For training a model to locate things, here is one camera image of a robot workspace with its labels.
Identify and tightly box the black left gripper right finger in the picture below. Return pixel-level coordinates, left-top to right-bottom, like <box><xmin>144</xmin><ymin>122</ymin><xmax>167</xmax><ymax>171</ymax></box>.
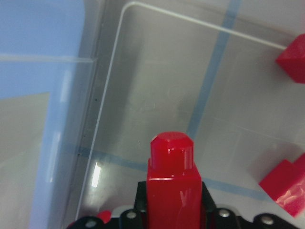
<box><xmin>201</xmin><ymin>182</ymin><xmax>238</xmax><ymax>229</ymax></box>

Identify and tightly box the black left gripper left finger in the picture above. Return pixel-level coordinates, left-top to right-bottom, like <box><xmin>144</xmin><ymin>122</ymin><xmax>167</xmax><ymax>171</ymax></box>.
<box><xmin>119</xmin><ymin>181</ymin><xmax>148</xmax><ymax>229</ymax></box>

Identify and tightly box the clear plastic storage box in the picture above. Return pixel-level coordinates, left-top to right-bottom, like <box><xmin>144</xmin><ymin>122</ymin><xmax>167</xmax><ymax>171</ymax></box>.
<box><xmin>49</xmin><ymin>0</ymin><xmax>305</xmax><ymax>229</ymax></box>

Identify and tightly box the blue plastic tray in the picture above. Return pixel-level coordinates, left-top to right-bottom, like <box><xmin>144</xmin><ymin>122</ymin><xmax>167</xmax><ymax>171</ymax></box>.
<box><xmin>0</xmin><ymin>0</ymin><xmax>104</xmax><ymax>229</ymax></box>

